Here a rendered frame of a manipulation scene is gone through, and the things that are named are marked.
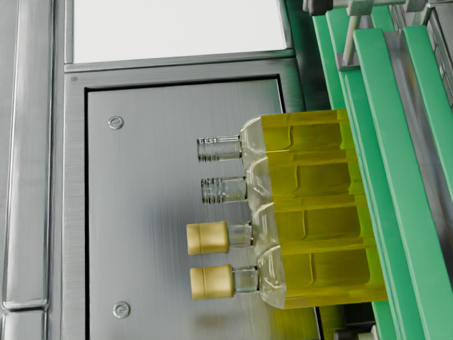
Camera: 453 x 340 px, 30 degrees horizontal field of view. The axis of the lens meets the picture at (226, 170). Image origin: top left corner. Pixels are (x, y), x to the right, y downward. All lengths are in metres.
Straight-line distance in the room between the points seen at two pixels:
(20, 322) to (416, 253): 0.50
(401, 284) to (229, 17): 0.59
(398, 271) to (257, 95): 0.44
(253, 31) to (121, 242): 0.40
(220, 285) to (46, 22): 0.59
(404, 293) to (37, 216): 0.50
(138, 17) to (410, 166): 0.60
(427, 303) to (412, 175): 0.13
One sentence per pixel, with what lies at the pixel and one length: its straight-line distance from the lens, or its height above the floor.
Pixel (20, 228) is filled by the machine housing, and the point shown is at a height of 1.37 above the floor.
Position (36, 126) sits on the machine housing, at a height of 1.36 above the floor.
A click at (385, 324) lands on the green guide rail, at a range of 0.94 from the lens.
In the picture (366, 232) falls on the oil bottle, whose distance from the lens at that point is 0.92.
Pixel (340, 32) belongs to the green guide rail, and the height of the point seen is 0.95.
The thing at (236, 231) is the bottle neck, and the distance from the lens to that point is 0.93.
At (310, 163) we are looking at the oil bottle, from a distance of 0.96.
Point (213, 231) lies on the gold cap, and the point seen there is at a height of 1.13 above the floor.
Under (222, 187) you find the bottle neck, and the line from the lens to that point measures 0.95.
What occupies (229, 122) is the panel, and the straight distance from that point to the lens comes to 1.18.
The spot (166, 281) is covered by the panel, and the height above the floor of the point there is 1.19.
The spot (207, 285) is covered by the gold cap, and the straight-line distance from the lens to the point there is 0.89.
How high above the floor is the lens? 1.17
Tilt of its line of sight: 3 degrees down
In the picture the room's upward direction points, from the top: 94 degrees counter-clockwise
